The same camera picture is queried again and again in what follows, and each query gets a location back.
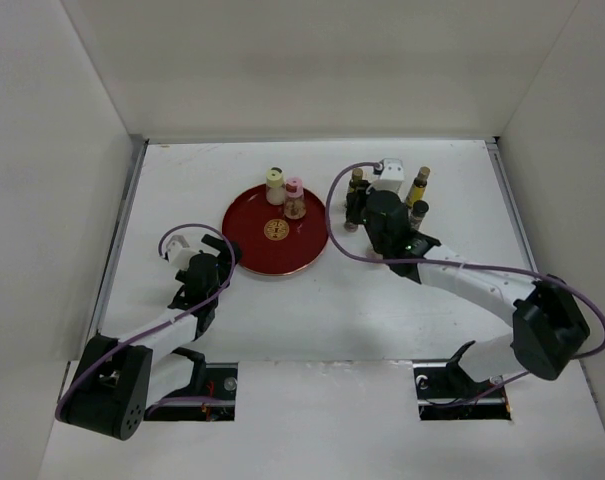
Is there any black knob glass jar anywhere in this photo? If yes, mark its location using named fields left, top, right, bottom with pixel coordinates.
left=366, top=245, right=383, bottom=260

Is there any pink cap spice jar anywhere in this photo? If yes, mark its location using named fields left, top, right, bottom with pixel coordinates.
left=284, top=177, right=306, bottom=220

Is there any yellow cap spice jar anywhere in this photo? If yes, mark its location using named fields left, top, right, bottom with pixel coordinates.
left=265, top=167, right=286, bottom=206

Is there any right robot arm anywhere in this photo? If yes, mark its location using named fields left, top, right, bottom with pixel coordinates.
left=346, top=183, right=590, bottom=396

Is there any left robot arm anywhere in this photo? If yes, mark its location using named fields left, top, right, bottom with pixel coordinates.
left=55, top=230, right=242, bottom=440

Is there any black cap spice left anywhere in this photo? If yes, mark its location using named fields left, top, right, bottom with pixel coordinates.
left=344, top=200, right=362, bottom=233

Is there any black cap spice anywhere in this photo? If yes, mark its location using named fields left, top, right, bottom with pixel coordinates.
left=344, top=200, right=362, bottom=233
left=409, top=200, right=429, bottom=231

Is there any yellow label bottle left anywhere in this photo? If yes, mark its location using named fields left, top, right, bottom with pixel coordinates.
left=348, top=167, right=364, bottom=193

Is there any yellow label bottle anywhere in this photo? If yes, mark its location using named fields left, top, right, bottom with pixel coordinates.
left=348, top=167, right=364, bottom=193
left=405, top=166, right=430, bottom=209

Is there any red round tray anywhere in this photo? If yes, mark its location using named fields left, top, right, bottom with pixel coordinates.
left=222, top=185, right=328, bottom=276

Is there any black cap spice right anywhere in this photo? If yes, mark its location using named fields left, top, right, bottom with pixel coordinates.
left=409, top=200, right=429, bottom=231

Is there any yellow label bottle right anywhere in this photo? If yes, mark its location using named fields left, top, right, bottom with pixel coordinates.
left=405, top=166, right=430, bottom=209

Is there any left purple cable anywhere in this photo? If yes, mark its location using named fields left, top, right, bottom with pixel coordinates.
left=55, top=224, right=236, bottom=419

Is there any purple cable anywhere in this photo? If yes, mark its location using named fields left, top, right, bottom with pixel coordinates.
left=55, top=224, right=236, bottom=419
left=324, top=159, right=605, bottom=406

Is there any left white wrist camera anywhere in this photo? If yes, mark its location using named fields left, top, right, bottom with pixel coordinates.
left=165, top=234, right=195, bottom=270

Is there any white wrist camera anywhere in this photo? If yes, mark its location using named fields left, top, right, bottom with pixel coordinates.
left=165, top=234, right=195, bottom=270
left=373, top=158, right=405, bottom=194

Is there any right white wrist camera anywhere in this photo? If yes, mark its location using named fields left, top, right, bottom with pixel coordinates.
left=373, top=158, right=405, bottom=194

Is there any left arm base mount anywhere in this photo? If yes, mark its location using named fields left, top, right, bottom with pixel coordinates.
left=145, top=363, right=239, bottom=422

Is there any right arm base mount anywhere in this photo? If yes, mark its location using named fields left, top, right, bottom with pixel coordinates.
left=413, top=362, right=511, bottom=421

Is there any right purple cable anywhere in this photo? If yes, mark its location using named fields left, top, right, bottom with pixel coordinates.
left=324, top=159, right=605, bottom=406

